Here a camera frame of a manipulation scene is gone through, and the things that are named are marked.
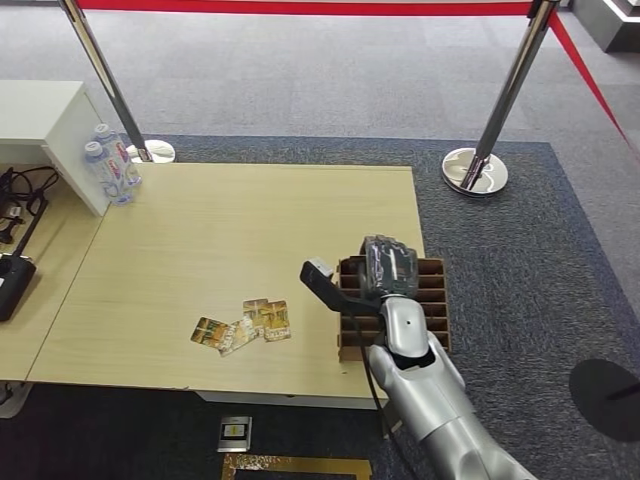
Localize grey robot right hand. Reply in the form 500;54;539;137
358;235;420;301

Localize brown slotted card holder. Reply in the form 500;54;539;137
337;255;453;364

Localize pale gold card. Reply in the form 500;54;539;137
218;317;259;359

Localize green and gold card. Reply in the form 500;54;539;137
190;316;230;350

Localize dark grey rug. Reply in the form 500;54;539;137
0;135;640;480

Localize silver floor socket box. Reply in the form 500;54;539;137
217;415;254;454

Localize red barrier belt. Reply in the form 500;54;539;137
75;0;534;18
548;11;640;158

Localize black round base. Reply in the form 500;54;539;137
569;359;640;444

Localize clear water bottle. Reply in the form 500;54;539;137
84;140;134;207
94;123;143;190

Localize grey platform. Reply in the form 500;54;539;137
572;0;640;54

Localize white shelf box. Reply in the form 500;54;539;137
0;80;112;218

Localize black desk device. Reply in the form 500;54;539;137
0;253;38;324

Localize white table foot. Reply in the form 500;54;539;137
0;382;38;421

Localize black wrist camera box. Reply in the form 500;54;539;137
300;256;384;318

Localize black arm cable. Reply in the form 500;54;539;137
349;313;418;480

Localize white table frame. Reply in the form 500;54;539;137
195;390;404;440

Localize gold floor frame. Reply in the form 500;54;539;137
221;453;374;480

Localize chrome stanchion post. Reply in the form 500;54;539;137
442;0;561;197
59;0;177;165

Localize black tangled cables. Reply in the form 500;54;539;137
0;165;61;248

